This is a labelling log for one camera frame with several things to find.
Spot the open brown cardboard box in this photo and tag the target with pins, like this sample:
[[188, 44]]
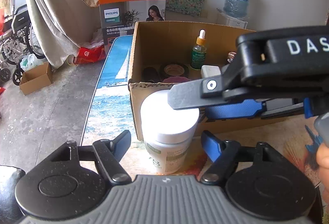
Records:
[[157, 43]]

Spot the wheelchair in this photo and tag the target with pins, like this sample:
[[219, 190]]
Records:
[[18, 38]]

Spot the green dropper bottle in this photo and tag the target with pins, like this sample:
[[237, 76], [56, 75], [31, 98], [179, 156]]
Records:
[[198, 54]]

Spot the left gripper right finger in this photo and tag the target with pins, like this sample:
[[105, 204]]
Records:
[[223, 156]]

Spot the pink plastic lid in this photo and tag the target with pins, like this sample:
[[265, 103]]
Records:
[[176, 79]]

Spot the person's right hand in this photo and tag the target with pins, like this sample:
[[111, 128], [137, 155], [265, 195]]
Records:
[[322, 158]]

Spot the black cylindrical container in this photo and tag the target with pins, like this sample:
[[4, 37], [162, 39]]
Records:
[[150, 75]]

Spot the white power adapter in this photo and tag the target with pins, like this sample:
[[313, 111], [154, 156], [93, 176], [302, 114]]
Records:
[[208, 71]]

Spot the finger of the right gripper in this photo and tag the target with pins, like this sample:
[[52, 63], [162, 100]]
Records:
[[199, 93], [247, 109]]

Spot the red plastic bag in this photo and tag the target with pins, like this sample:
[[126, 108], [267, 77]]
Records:
[[86, 55]]

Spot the small flat cardboard box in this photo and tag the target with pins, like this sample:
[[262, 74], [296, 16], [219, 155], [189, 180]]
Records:
[[36, 78]]

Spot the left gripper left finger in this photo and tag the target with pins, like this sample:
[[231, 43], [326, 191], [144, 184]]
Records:
[[108, 154]]

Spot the beige curtain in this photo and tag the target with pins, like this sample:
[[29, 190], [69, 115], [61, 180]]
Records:
[[61, 27]]

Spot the gold lid dark jar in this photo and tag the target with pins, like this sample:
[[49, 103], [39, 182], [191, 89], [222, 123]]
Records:
[[230, 56]]

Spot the white water dispenser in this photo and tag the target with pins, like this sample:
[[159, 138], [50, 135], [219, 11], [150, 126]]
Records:
[[224, 19]]

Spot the white lid supplement bottle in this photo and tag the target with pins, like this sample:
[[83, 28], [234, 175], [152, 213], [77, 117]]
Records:
[[167, 133]]

